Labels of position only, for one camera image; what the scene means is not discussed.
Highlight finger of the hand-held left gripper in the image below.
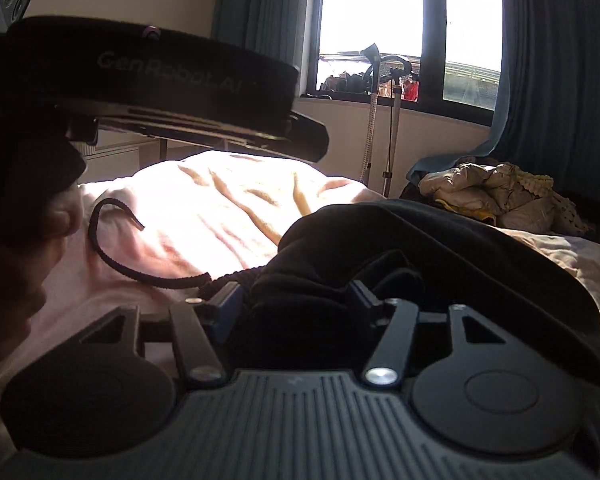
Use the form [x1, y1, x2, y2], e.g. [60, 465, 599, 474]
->
[96, 111, 330, 164]

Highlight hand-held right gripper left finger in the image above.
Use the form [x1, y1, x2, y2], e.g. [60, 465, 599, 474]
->
[77, 280, 243, 391]

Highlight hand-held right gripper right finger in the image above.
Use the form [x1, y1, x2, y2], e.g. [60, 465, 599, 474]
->
[347, 280, 508, 391]

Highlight black drawstring pants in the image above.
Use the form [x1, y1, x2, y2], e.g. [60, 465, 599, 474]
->
[87, 197, 600, 480]

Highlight person's left hand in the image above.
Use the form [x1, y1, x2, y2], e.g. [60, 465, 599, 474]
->
[0, 194, 84, 364]

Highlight garment steamer stand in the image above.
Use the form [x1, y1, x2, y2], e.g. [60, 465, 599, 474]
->
[359, 42, 421, 198]

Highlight cream fleece blanket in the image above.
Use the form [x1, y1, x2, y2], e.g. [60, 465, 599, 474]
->
[0, 150, 396, 461]

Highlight blue curtain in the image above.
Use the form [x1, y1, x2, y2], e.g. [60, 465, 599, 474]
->
[405, 0, 600, 206]
[211, 0, 313, 96]

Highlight yellow cloth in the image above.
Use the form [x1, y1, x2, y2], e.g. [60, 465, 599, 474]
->
[437, 197, 499, 226]

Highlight dark framed window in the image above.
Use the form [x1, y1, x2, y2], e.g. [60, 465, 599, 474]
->
[300, 0, 506, 126]

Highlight beige puffer jacket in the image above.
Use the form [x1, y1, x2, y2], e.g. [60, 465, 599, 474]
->
[419, 162, 568, 233]

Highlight cream knit cloth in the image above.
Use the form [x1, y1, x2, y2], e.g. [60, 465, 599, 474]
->
[500, 162, 589, 237]

